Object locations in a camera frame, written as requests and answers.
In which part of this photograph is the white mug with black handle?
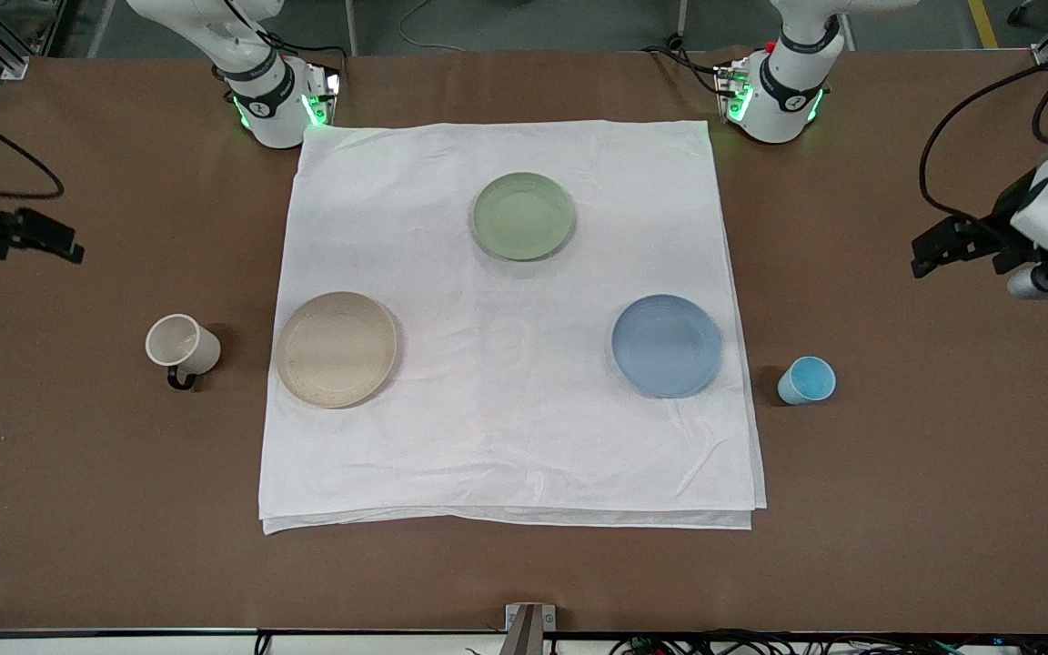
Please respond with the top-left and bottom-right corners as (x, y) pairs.
(145, 314), (222, 392)

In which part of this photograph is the blue cup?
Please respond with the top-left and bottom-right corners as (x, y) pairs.
(777, 356), (837, 407)

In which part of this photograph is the blue plate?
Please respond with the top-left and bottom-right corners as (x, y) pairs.
(611, 294), (723, 399)

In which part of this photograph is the beige gray plate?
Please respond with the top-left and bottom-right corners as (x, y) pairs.
(275, 291), (399, 409)

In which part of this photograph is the green plate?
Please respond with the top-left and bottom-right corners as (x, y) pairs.
(470, 172), (577, 262)

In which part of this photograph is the white cloth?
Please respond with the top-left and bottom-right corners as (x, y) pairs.
(258, 120), (768, 535)

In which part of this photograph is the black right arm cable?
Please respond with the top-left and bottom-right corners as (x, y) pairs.
(0, 95), (66, 200)

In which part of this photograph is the long black left arm cable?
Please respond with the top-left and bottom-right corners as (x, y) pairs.
(919, 56), (1048, 219)

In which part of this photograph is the black left base cable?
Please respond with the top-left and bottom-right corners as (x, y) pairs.
(640, 36), (727, 97)

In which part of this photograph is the black base cable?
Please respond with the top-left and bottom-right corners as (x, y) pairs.
(640, 36), (727, 97)
(262, 31), (349, 92)

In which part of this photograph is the black right base cable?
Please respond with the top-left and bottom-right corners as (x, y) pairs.
(262, 31), (349, 92)

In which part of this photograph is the white floor cable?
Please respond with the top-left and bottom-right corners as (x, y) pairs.
(396, 0), (472, 53)

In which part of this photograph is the metal table bracket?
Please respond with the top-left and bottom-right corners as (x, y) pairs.
(505, 602), (558, 655)

